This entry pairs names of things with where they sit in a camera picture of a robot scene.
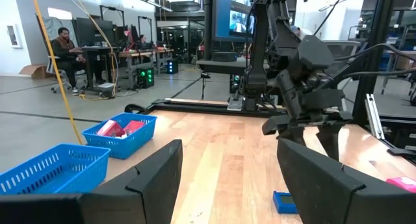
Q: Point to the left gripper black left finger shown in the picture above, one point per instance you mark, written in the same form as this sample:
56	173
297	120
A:
146	191

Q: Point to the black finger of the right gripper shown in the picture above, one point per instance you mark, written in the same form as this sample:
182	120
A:
330	139
292	135

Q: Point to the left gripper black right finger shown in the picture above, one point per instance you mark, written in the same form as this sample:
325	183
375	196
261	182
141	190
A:
325	198

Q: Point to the blue digital timer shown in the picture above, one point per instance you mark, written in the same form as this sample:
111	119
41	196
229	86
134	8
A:
282	202

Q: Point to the red USB wall charger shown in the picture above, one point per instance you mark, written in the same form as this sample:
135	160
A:
110	128
404	183
134	126

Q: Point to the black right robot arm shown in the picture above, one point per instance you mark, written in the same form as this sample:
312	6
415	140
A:
258	55

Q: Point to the grey office chair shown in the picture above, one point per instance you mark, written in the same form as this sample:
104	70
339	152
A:
344	55

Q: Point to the black office desk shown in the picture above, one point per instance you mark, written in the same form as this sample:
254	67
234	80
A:
97	50

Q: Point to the office chair with castors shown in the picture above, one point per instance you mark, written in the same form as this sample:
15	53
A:
53	68

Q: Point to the blue plastic slotted basket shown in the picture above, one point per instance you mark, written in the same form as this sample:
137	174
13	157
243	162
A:
130	144
55	172

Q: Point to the computer tower green lights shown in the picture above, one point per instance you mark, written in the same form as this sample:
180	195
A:
145	78

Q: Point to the large lit display screen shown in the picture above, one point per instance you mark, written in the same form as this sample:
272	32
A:
232	16

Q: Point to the computer tower blue lights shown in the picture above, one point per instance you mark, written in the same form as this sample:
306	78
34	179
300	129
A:
172	66

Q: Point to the person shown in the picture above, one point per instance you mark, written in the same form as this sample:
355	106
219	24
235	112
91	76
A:
142	39
66	52

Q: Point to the cardboard box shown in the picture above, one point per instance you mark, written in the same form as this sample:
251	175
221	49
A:
35	71

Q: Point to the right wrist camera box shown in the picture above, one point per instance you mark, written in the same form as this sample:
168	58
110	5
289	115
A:
317	52

